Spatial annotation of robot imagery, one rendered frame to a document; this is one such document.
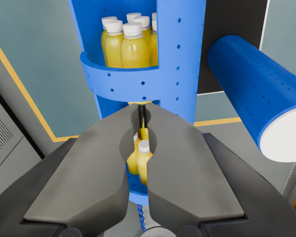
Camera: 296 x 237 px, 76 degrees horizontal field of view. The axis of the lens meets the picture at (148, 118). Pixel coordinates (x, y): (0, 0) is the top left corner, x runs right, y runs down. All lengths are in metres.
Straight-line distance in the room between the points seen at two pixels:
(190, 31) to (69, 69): 1.54
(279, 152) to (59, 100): 1.79
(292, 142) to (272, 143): 0.07
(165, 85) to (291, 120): 0.53
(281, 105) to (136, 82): 0.57
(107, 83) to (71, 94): 1.58
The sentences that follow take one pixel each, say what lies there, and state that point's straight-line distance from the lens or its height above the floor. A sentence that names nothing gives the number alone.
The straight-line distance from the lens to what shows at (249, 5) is 1.54.
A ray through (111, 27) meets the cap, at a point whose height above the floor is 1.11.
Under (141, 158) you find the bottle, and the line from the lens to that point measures 0.60.
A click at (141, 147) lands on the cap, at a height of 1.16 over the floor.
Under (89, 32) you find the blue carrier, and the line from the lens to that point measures 0.55.
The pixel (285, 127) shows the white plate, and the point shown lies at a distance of 0.82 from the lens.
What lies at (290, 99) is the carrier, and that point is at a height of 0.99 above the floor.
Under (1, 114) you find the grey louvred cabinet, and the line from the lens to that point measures 2.24.
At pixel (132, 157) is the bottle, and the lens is 0.66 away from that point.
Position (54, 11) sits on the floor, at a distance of 1.73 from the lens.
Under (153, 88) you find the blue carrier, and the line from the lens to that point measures 0.37.
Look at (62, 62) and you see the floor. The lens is 1.83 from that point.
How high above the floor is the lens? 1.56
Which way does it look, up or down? 53 degrees down
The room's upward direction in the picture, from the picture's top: 177 degrees counter-clockwise
